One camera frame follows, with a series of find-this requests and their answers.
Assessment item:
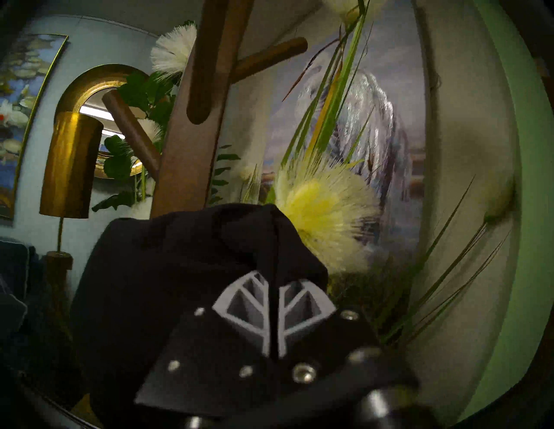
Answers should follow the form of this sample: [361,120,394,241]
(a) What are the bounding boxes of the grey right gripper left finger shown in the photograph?
[134,270,277,416]

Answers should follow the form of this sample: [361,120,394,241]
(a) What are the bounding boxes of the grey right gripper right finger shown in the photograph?
[277,279,403,390]

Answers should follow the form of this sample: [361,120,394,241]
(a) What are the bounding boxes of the black jacket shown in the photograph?
[69,203,329,429]

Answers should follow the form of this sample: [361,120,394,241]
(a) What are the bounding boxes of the brown wooden coat rack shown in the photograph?
[102,0,309,219]

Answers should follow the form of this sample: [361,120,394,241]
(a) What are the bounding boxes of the tall grass plant white puffs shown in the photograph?
[149,0,515,346]

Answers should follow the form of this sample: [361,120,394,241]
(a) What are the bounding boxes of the gold floor lamp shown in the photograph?
[39,112,104,303]

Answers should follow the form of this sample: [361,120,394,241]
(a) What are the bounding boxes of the green wooden shelf cabinet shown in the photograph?
[459,0,554,420]

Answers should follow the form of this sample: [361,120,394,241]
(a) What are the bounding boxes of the gold arched mirror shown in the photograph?
[54,64,152,180]

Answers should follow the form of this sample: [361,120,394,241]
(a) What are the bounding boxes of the water lily painting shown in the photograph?
[0,34,69,221]

